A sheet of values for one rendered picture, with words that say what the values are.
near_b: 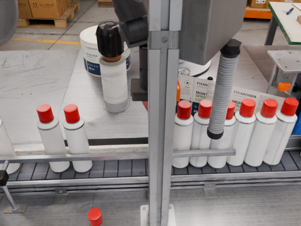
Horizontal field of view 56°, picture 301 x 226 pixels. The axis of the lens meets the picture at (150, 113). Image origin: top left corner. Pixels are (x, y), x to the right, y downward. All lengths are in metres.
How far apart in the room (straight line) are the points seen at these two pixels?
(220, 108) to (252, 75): 0.72
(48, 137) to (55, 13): 3.47
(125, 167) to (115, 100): 0.26
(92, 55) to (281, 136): 0.74
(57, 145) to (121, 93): 0.30
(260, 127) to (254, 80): 0.50
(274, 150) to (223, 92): 0.34
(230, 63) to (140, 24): 0.21
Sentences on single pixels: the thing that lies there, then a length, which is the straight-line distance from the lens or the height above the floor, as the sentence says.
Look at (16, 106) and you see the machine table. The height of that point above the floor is 0.83.
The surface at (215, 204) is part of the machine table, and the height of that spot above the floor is 0.83.
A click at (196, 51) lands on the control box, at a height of 1.31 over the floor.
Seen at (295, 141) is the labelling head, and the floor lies 0.92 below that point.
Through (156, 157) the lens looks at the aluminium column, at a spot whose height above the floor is 1.09.
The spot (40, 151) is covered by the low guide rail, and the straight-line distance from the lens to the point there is 0.86.
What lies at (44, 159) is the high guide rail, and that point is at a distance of 0.77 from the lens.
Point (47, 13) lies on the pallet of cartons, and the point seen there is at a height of 0.21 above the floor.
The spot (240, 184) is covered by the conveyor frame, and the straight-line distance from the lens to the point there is 0.85.
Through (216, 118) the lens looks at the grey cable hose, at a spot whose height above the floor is 1.13.
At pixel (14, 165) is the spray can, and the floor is 0.91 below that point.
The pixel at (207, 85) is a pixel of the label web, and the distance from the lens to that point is 0.83.
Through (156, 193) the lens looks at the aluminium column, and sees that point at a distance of 0.64.
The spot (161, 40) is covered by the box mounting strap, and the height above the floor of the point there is 1.32.
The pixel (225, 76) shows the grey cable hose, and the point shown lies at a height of 1.23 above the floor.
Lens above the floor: 1.49
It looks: 38 degrees down
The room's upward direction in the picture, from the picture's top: straight up
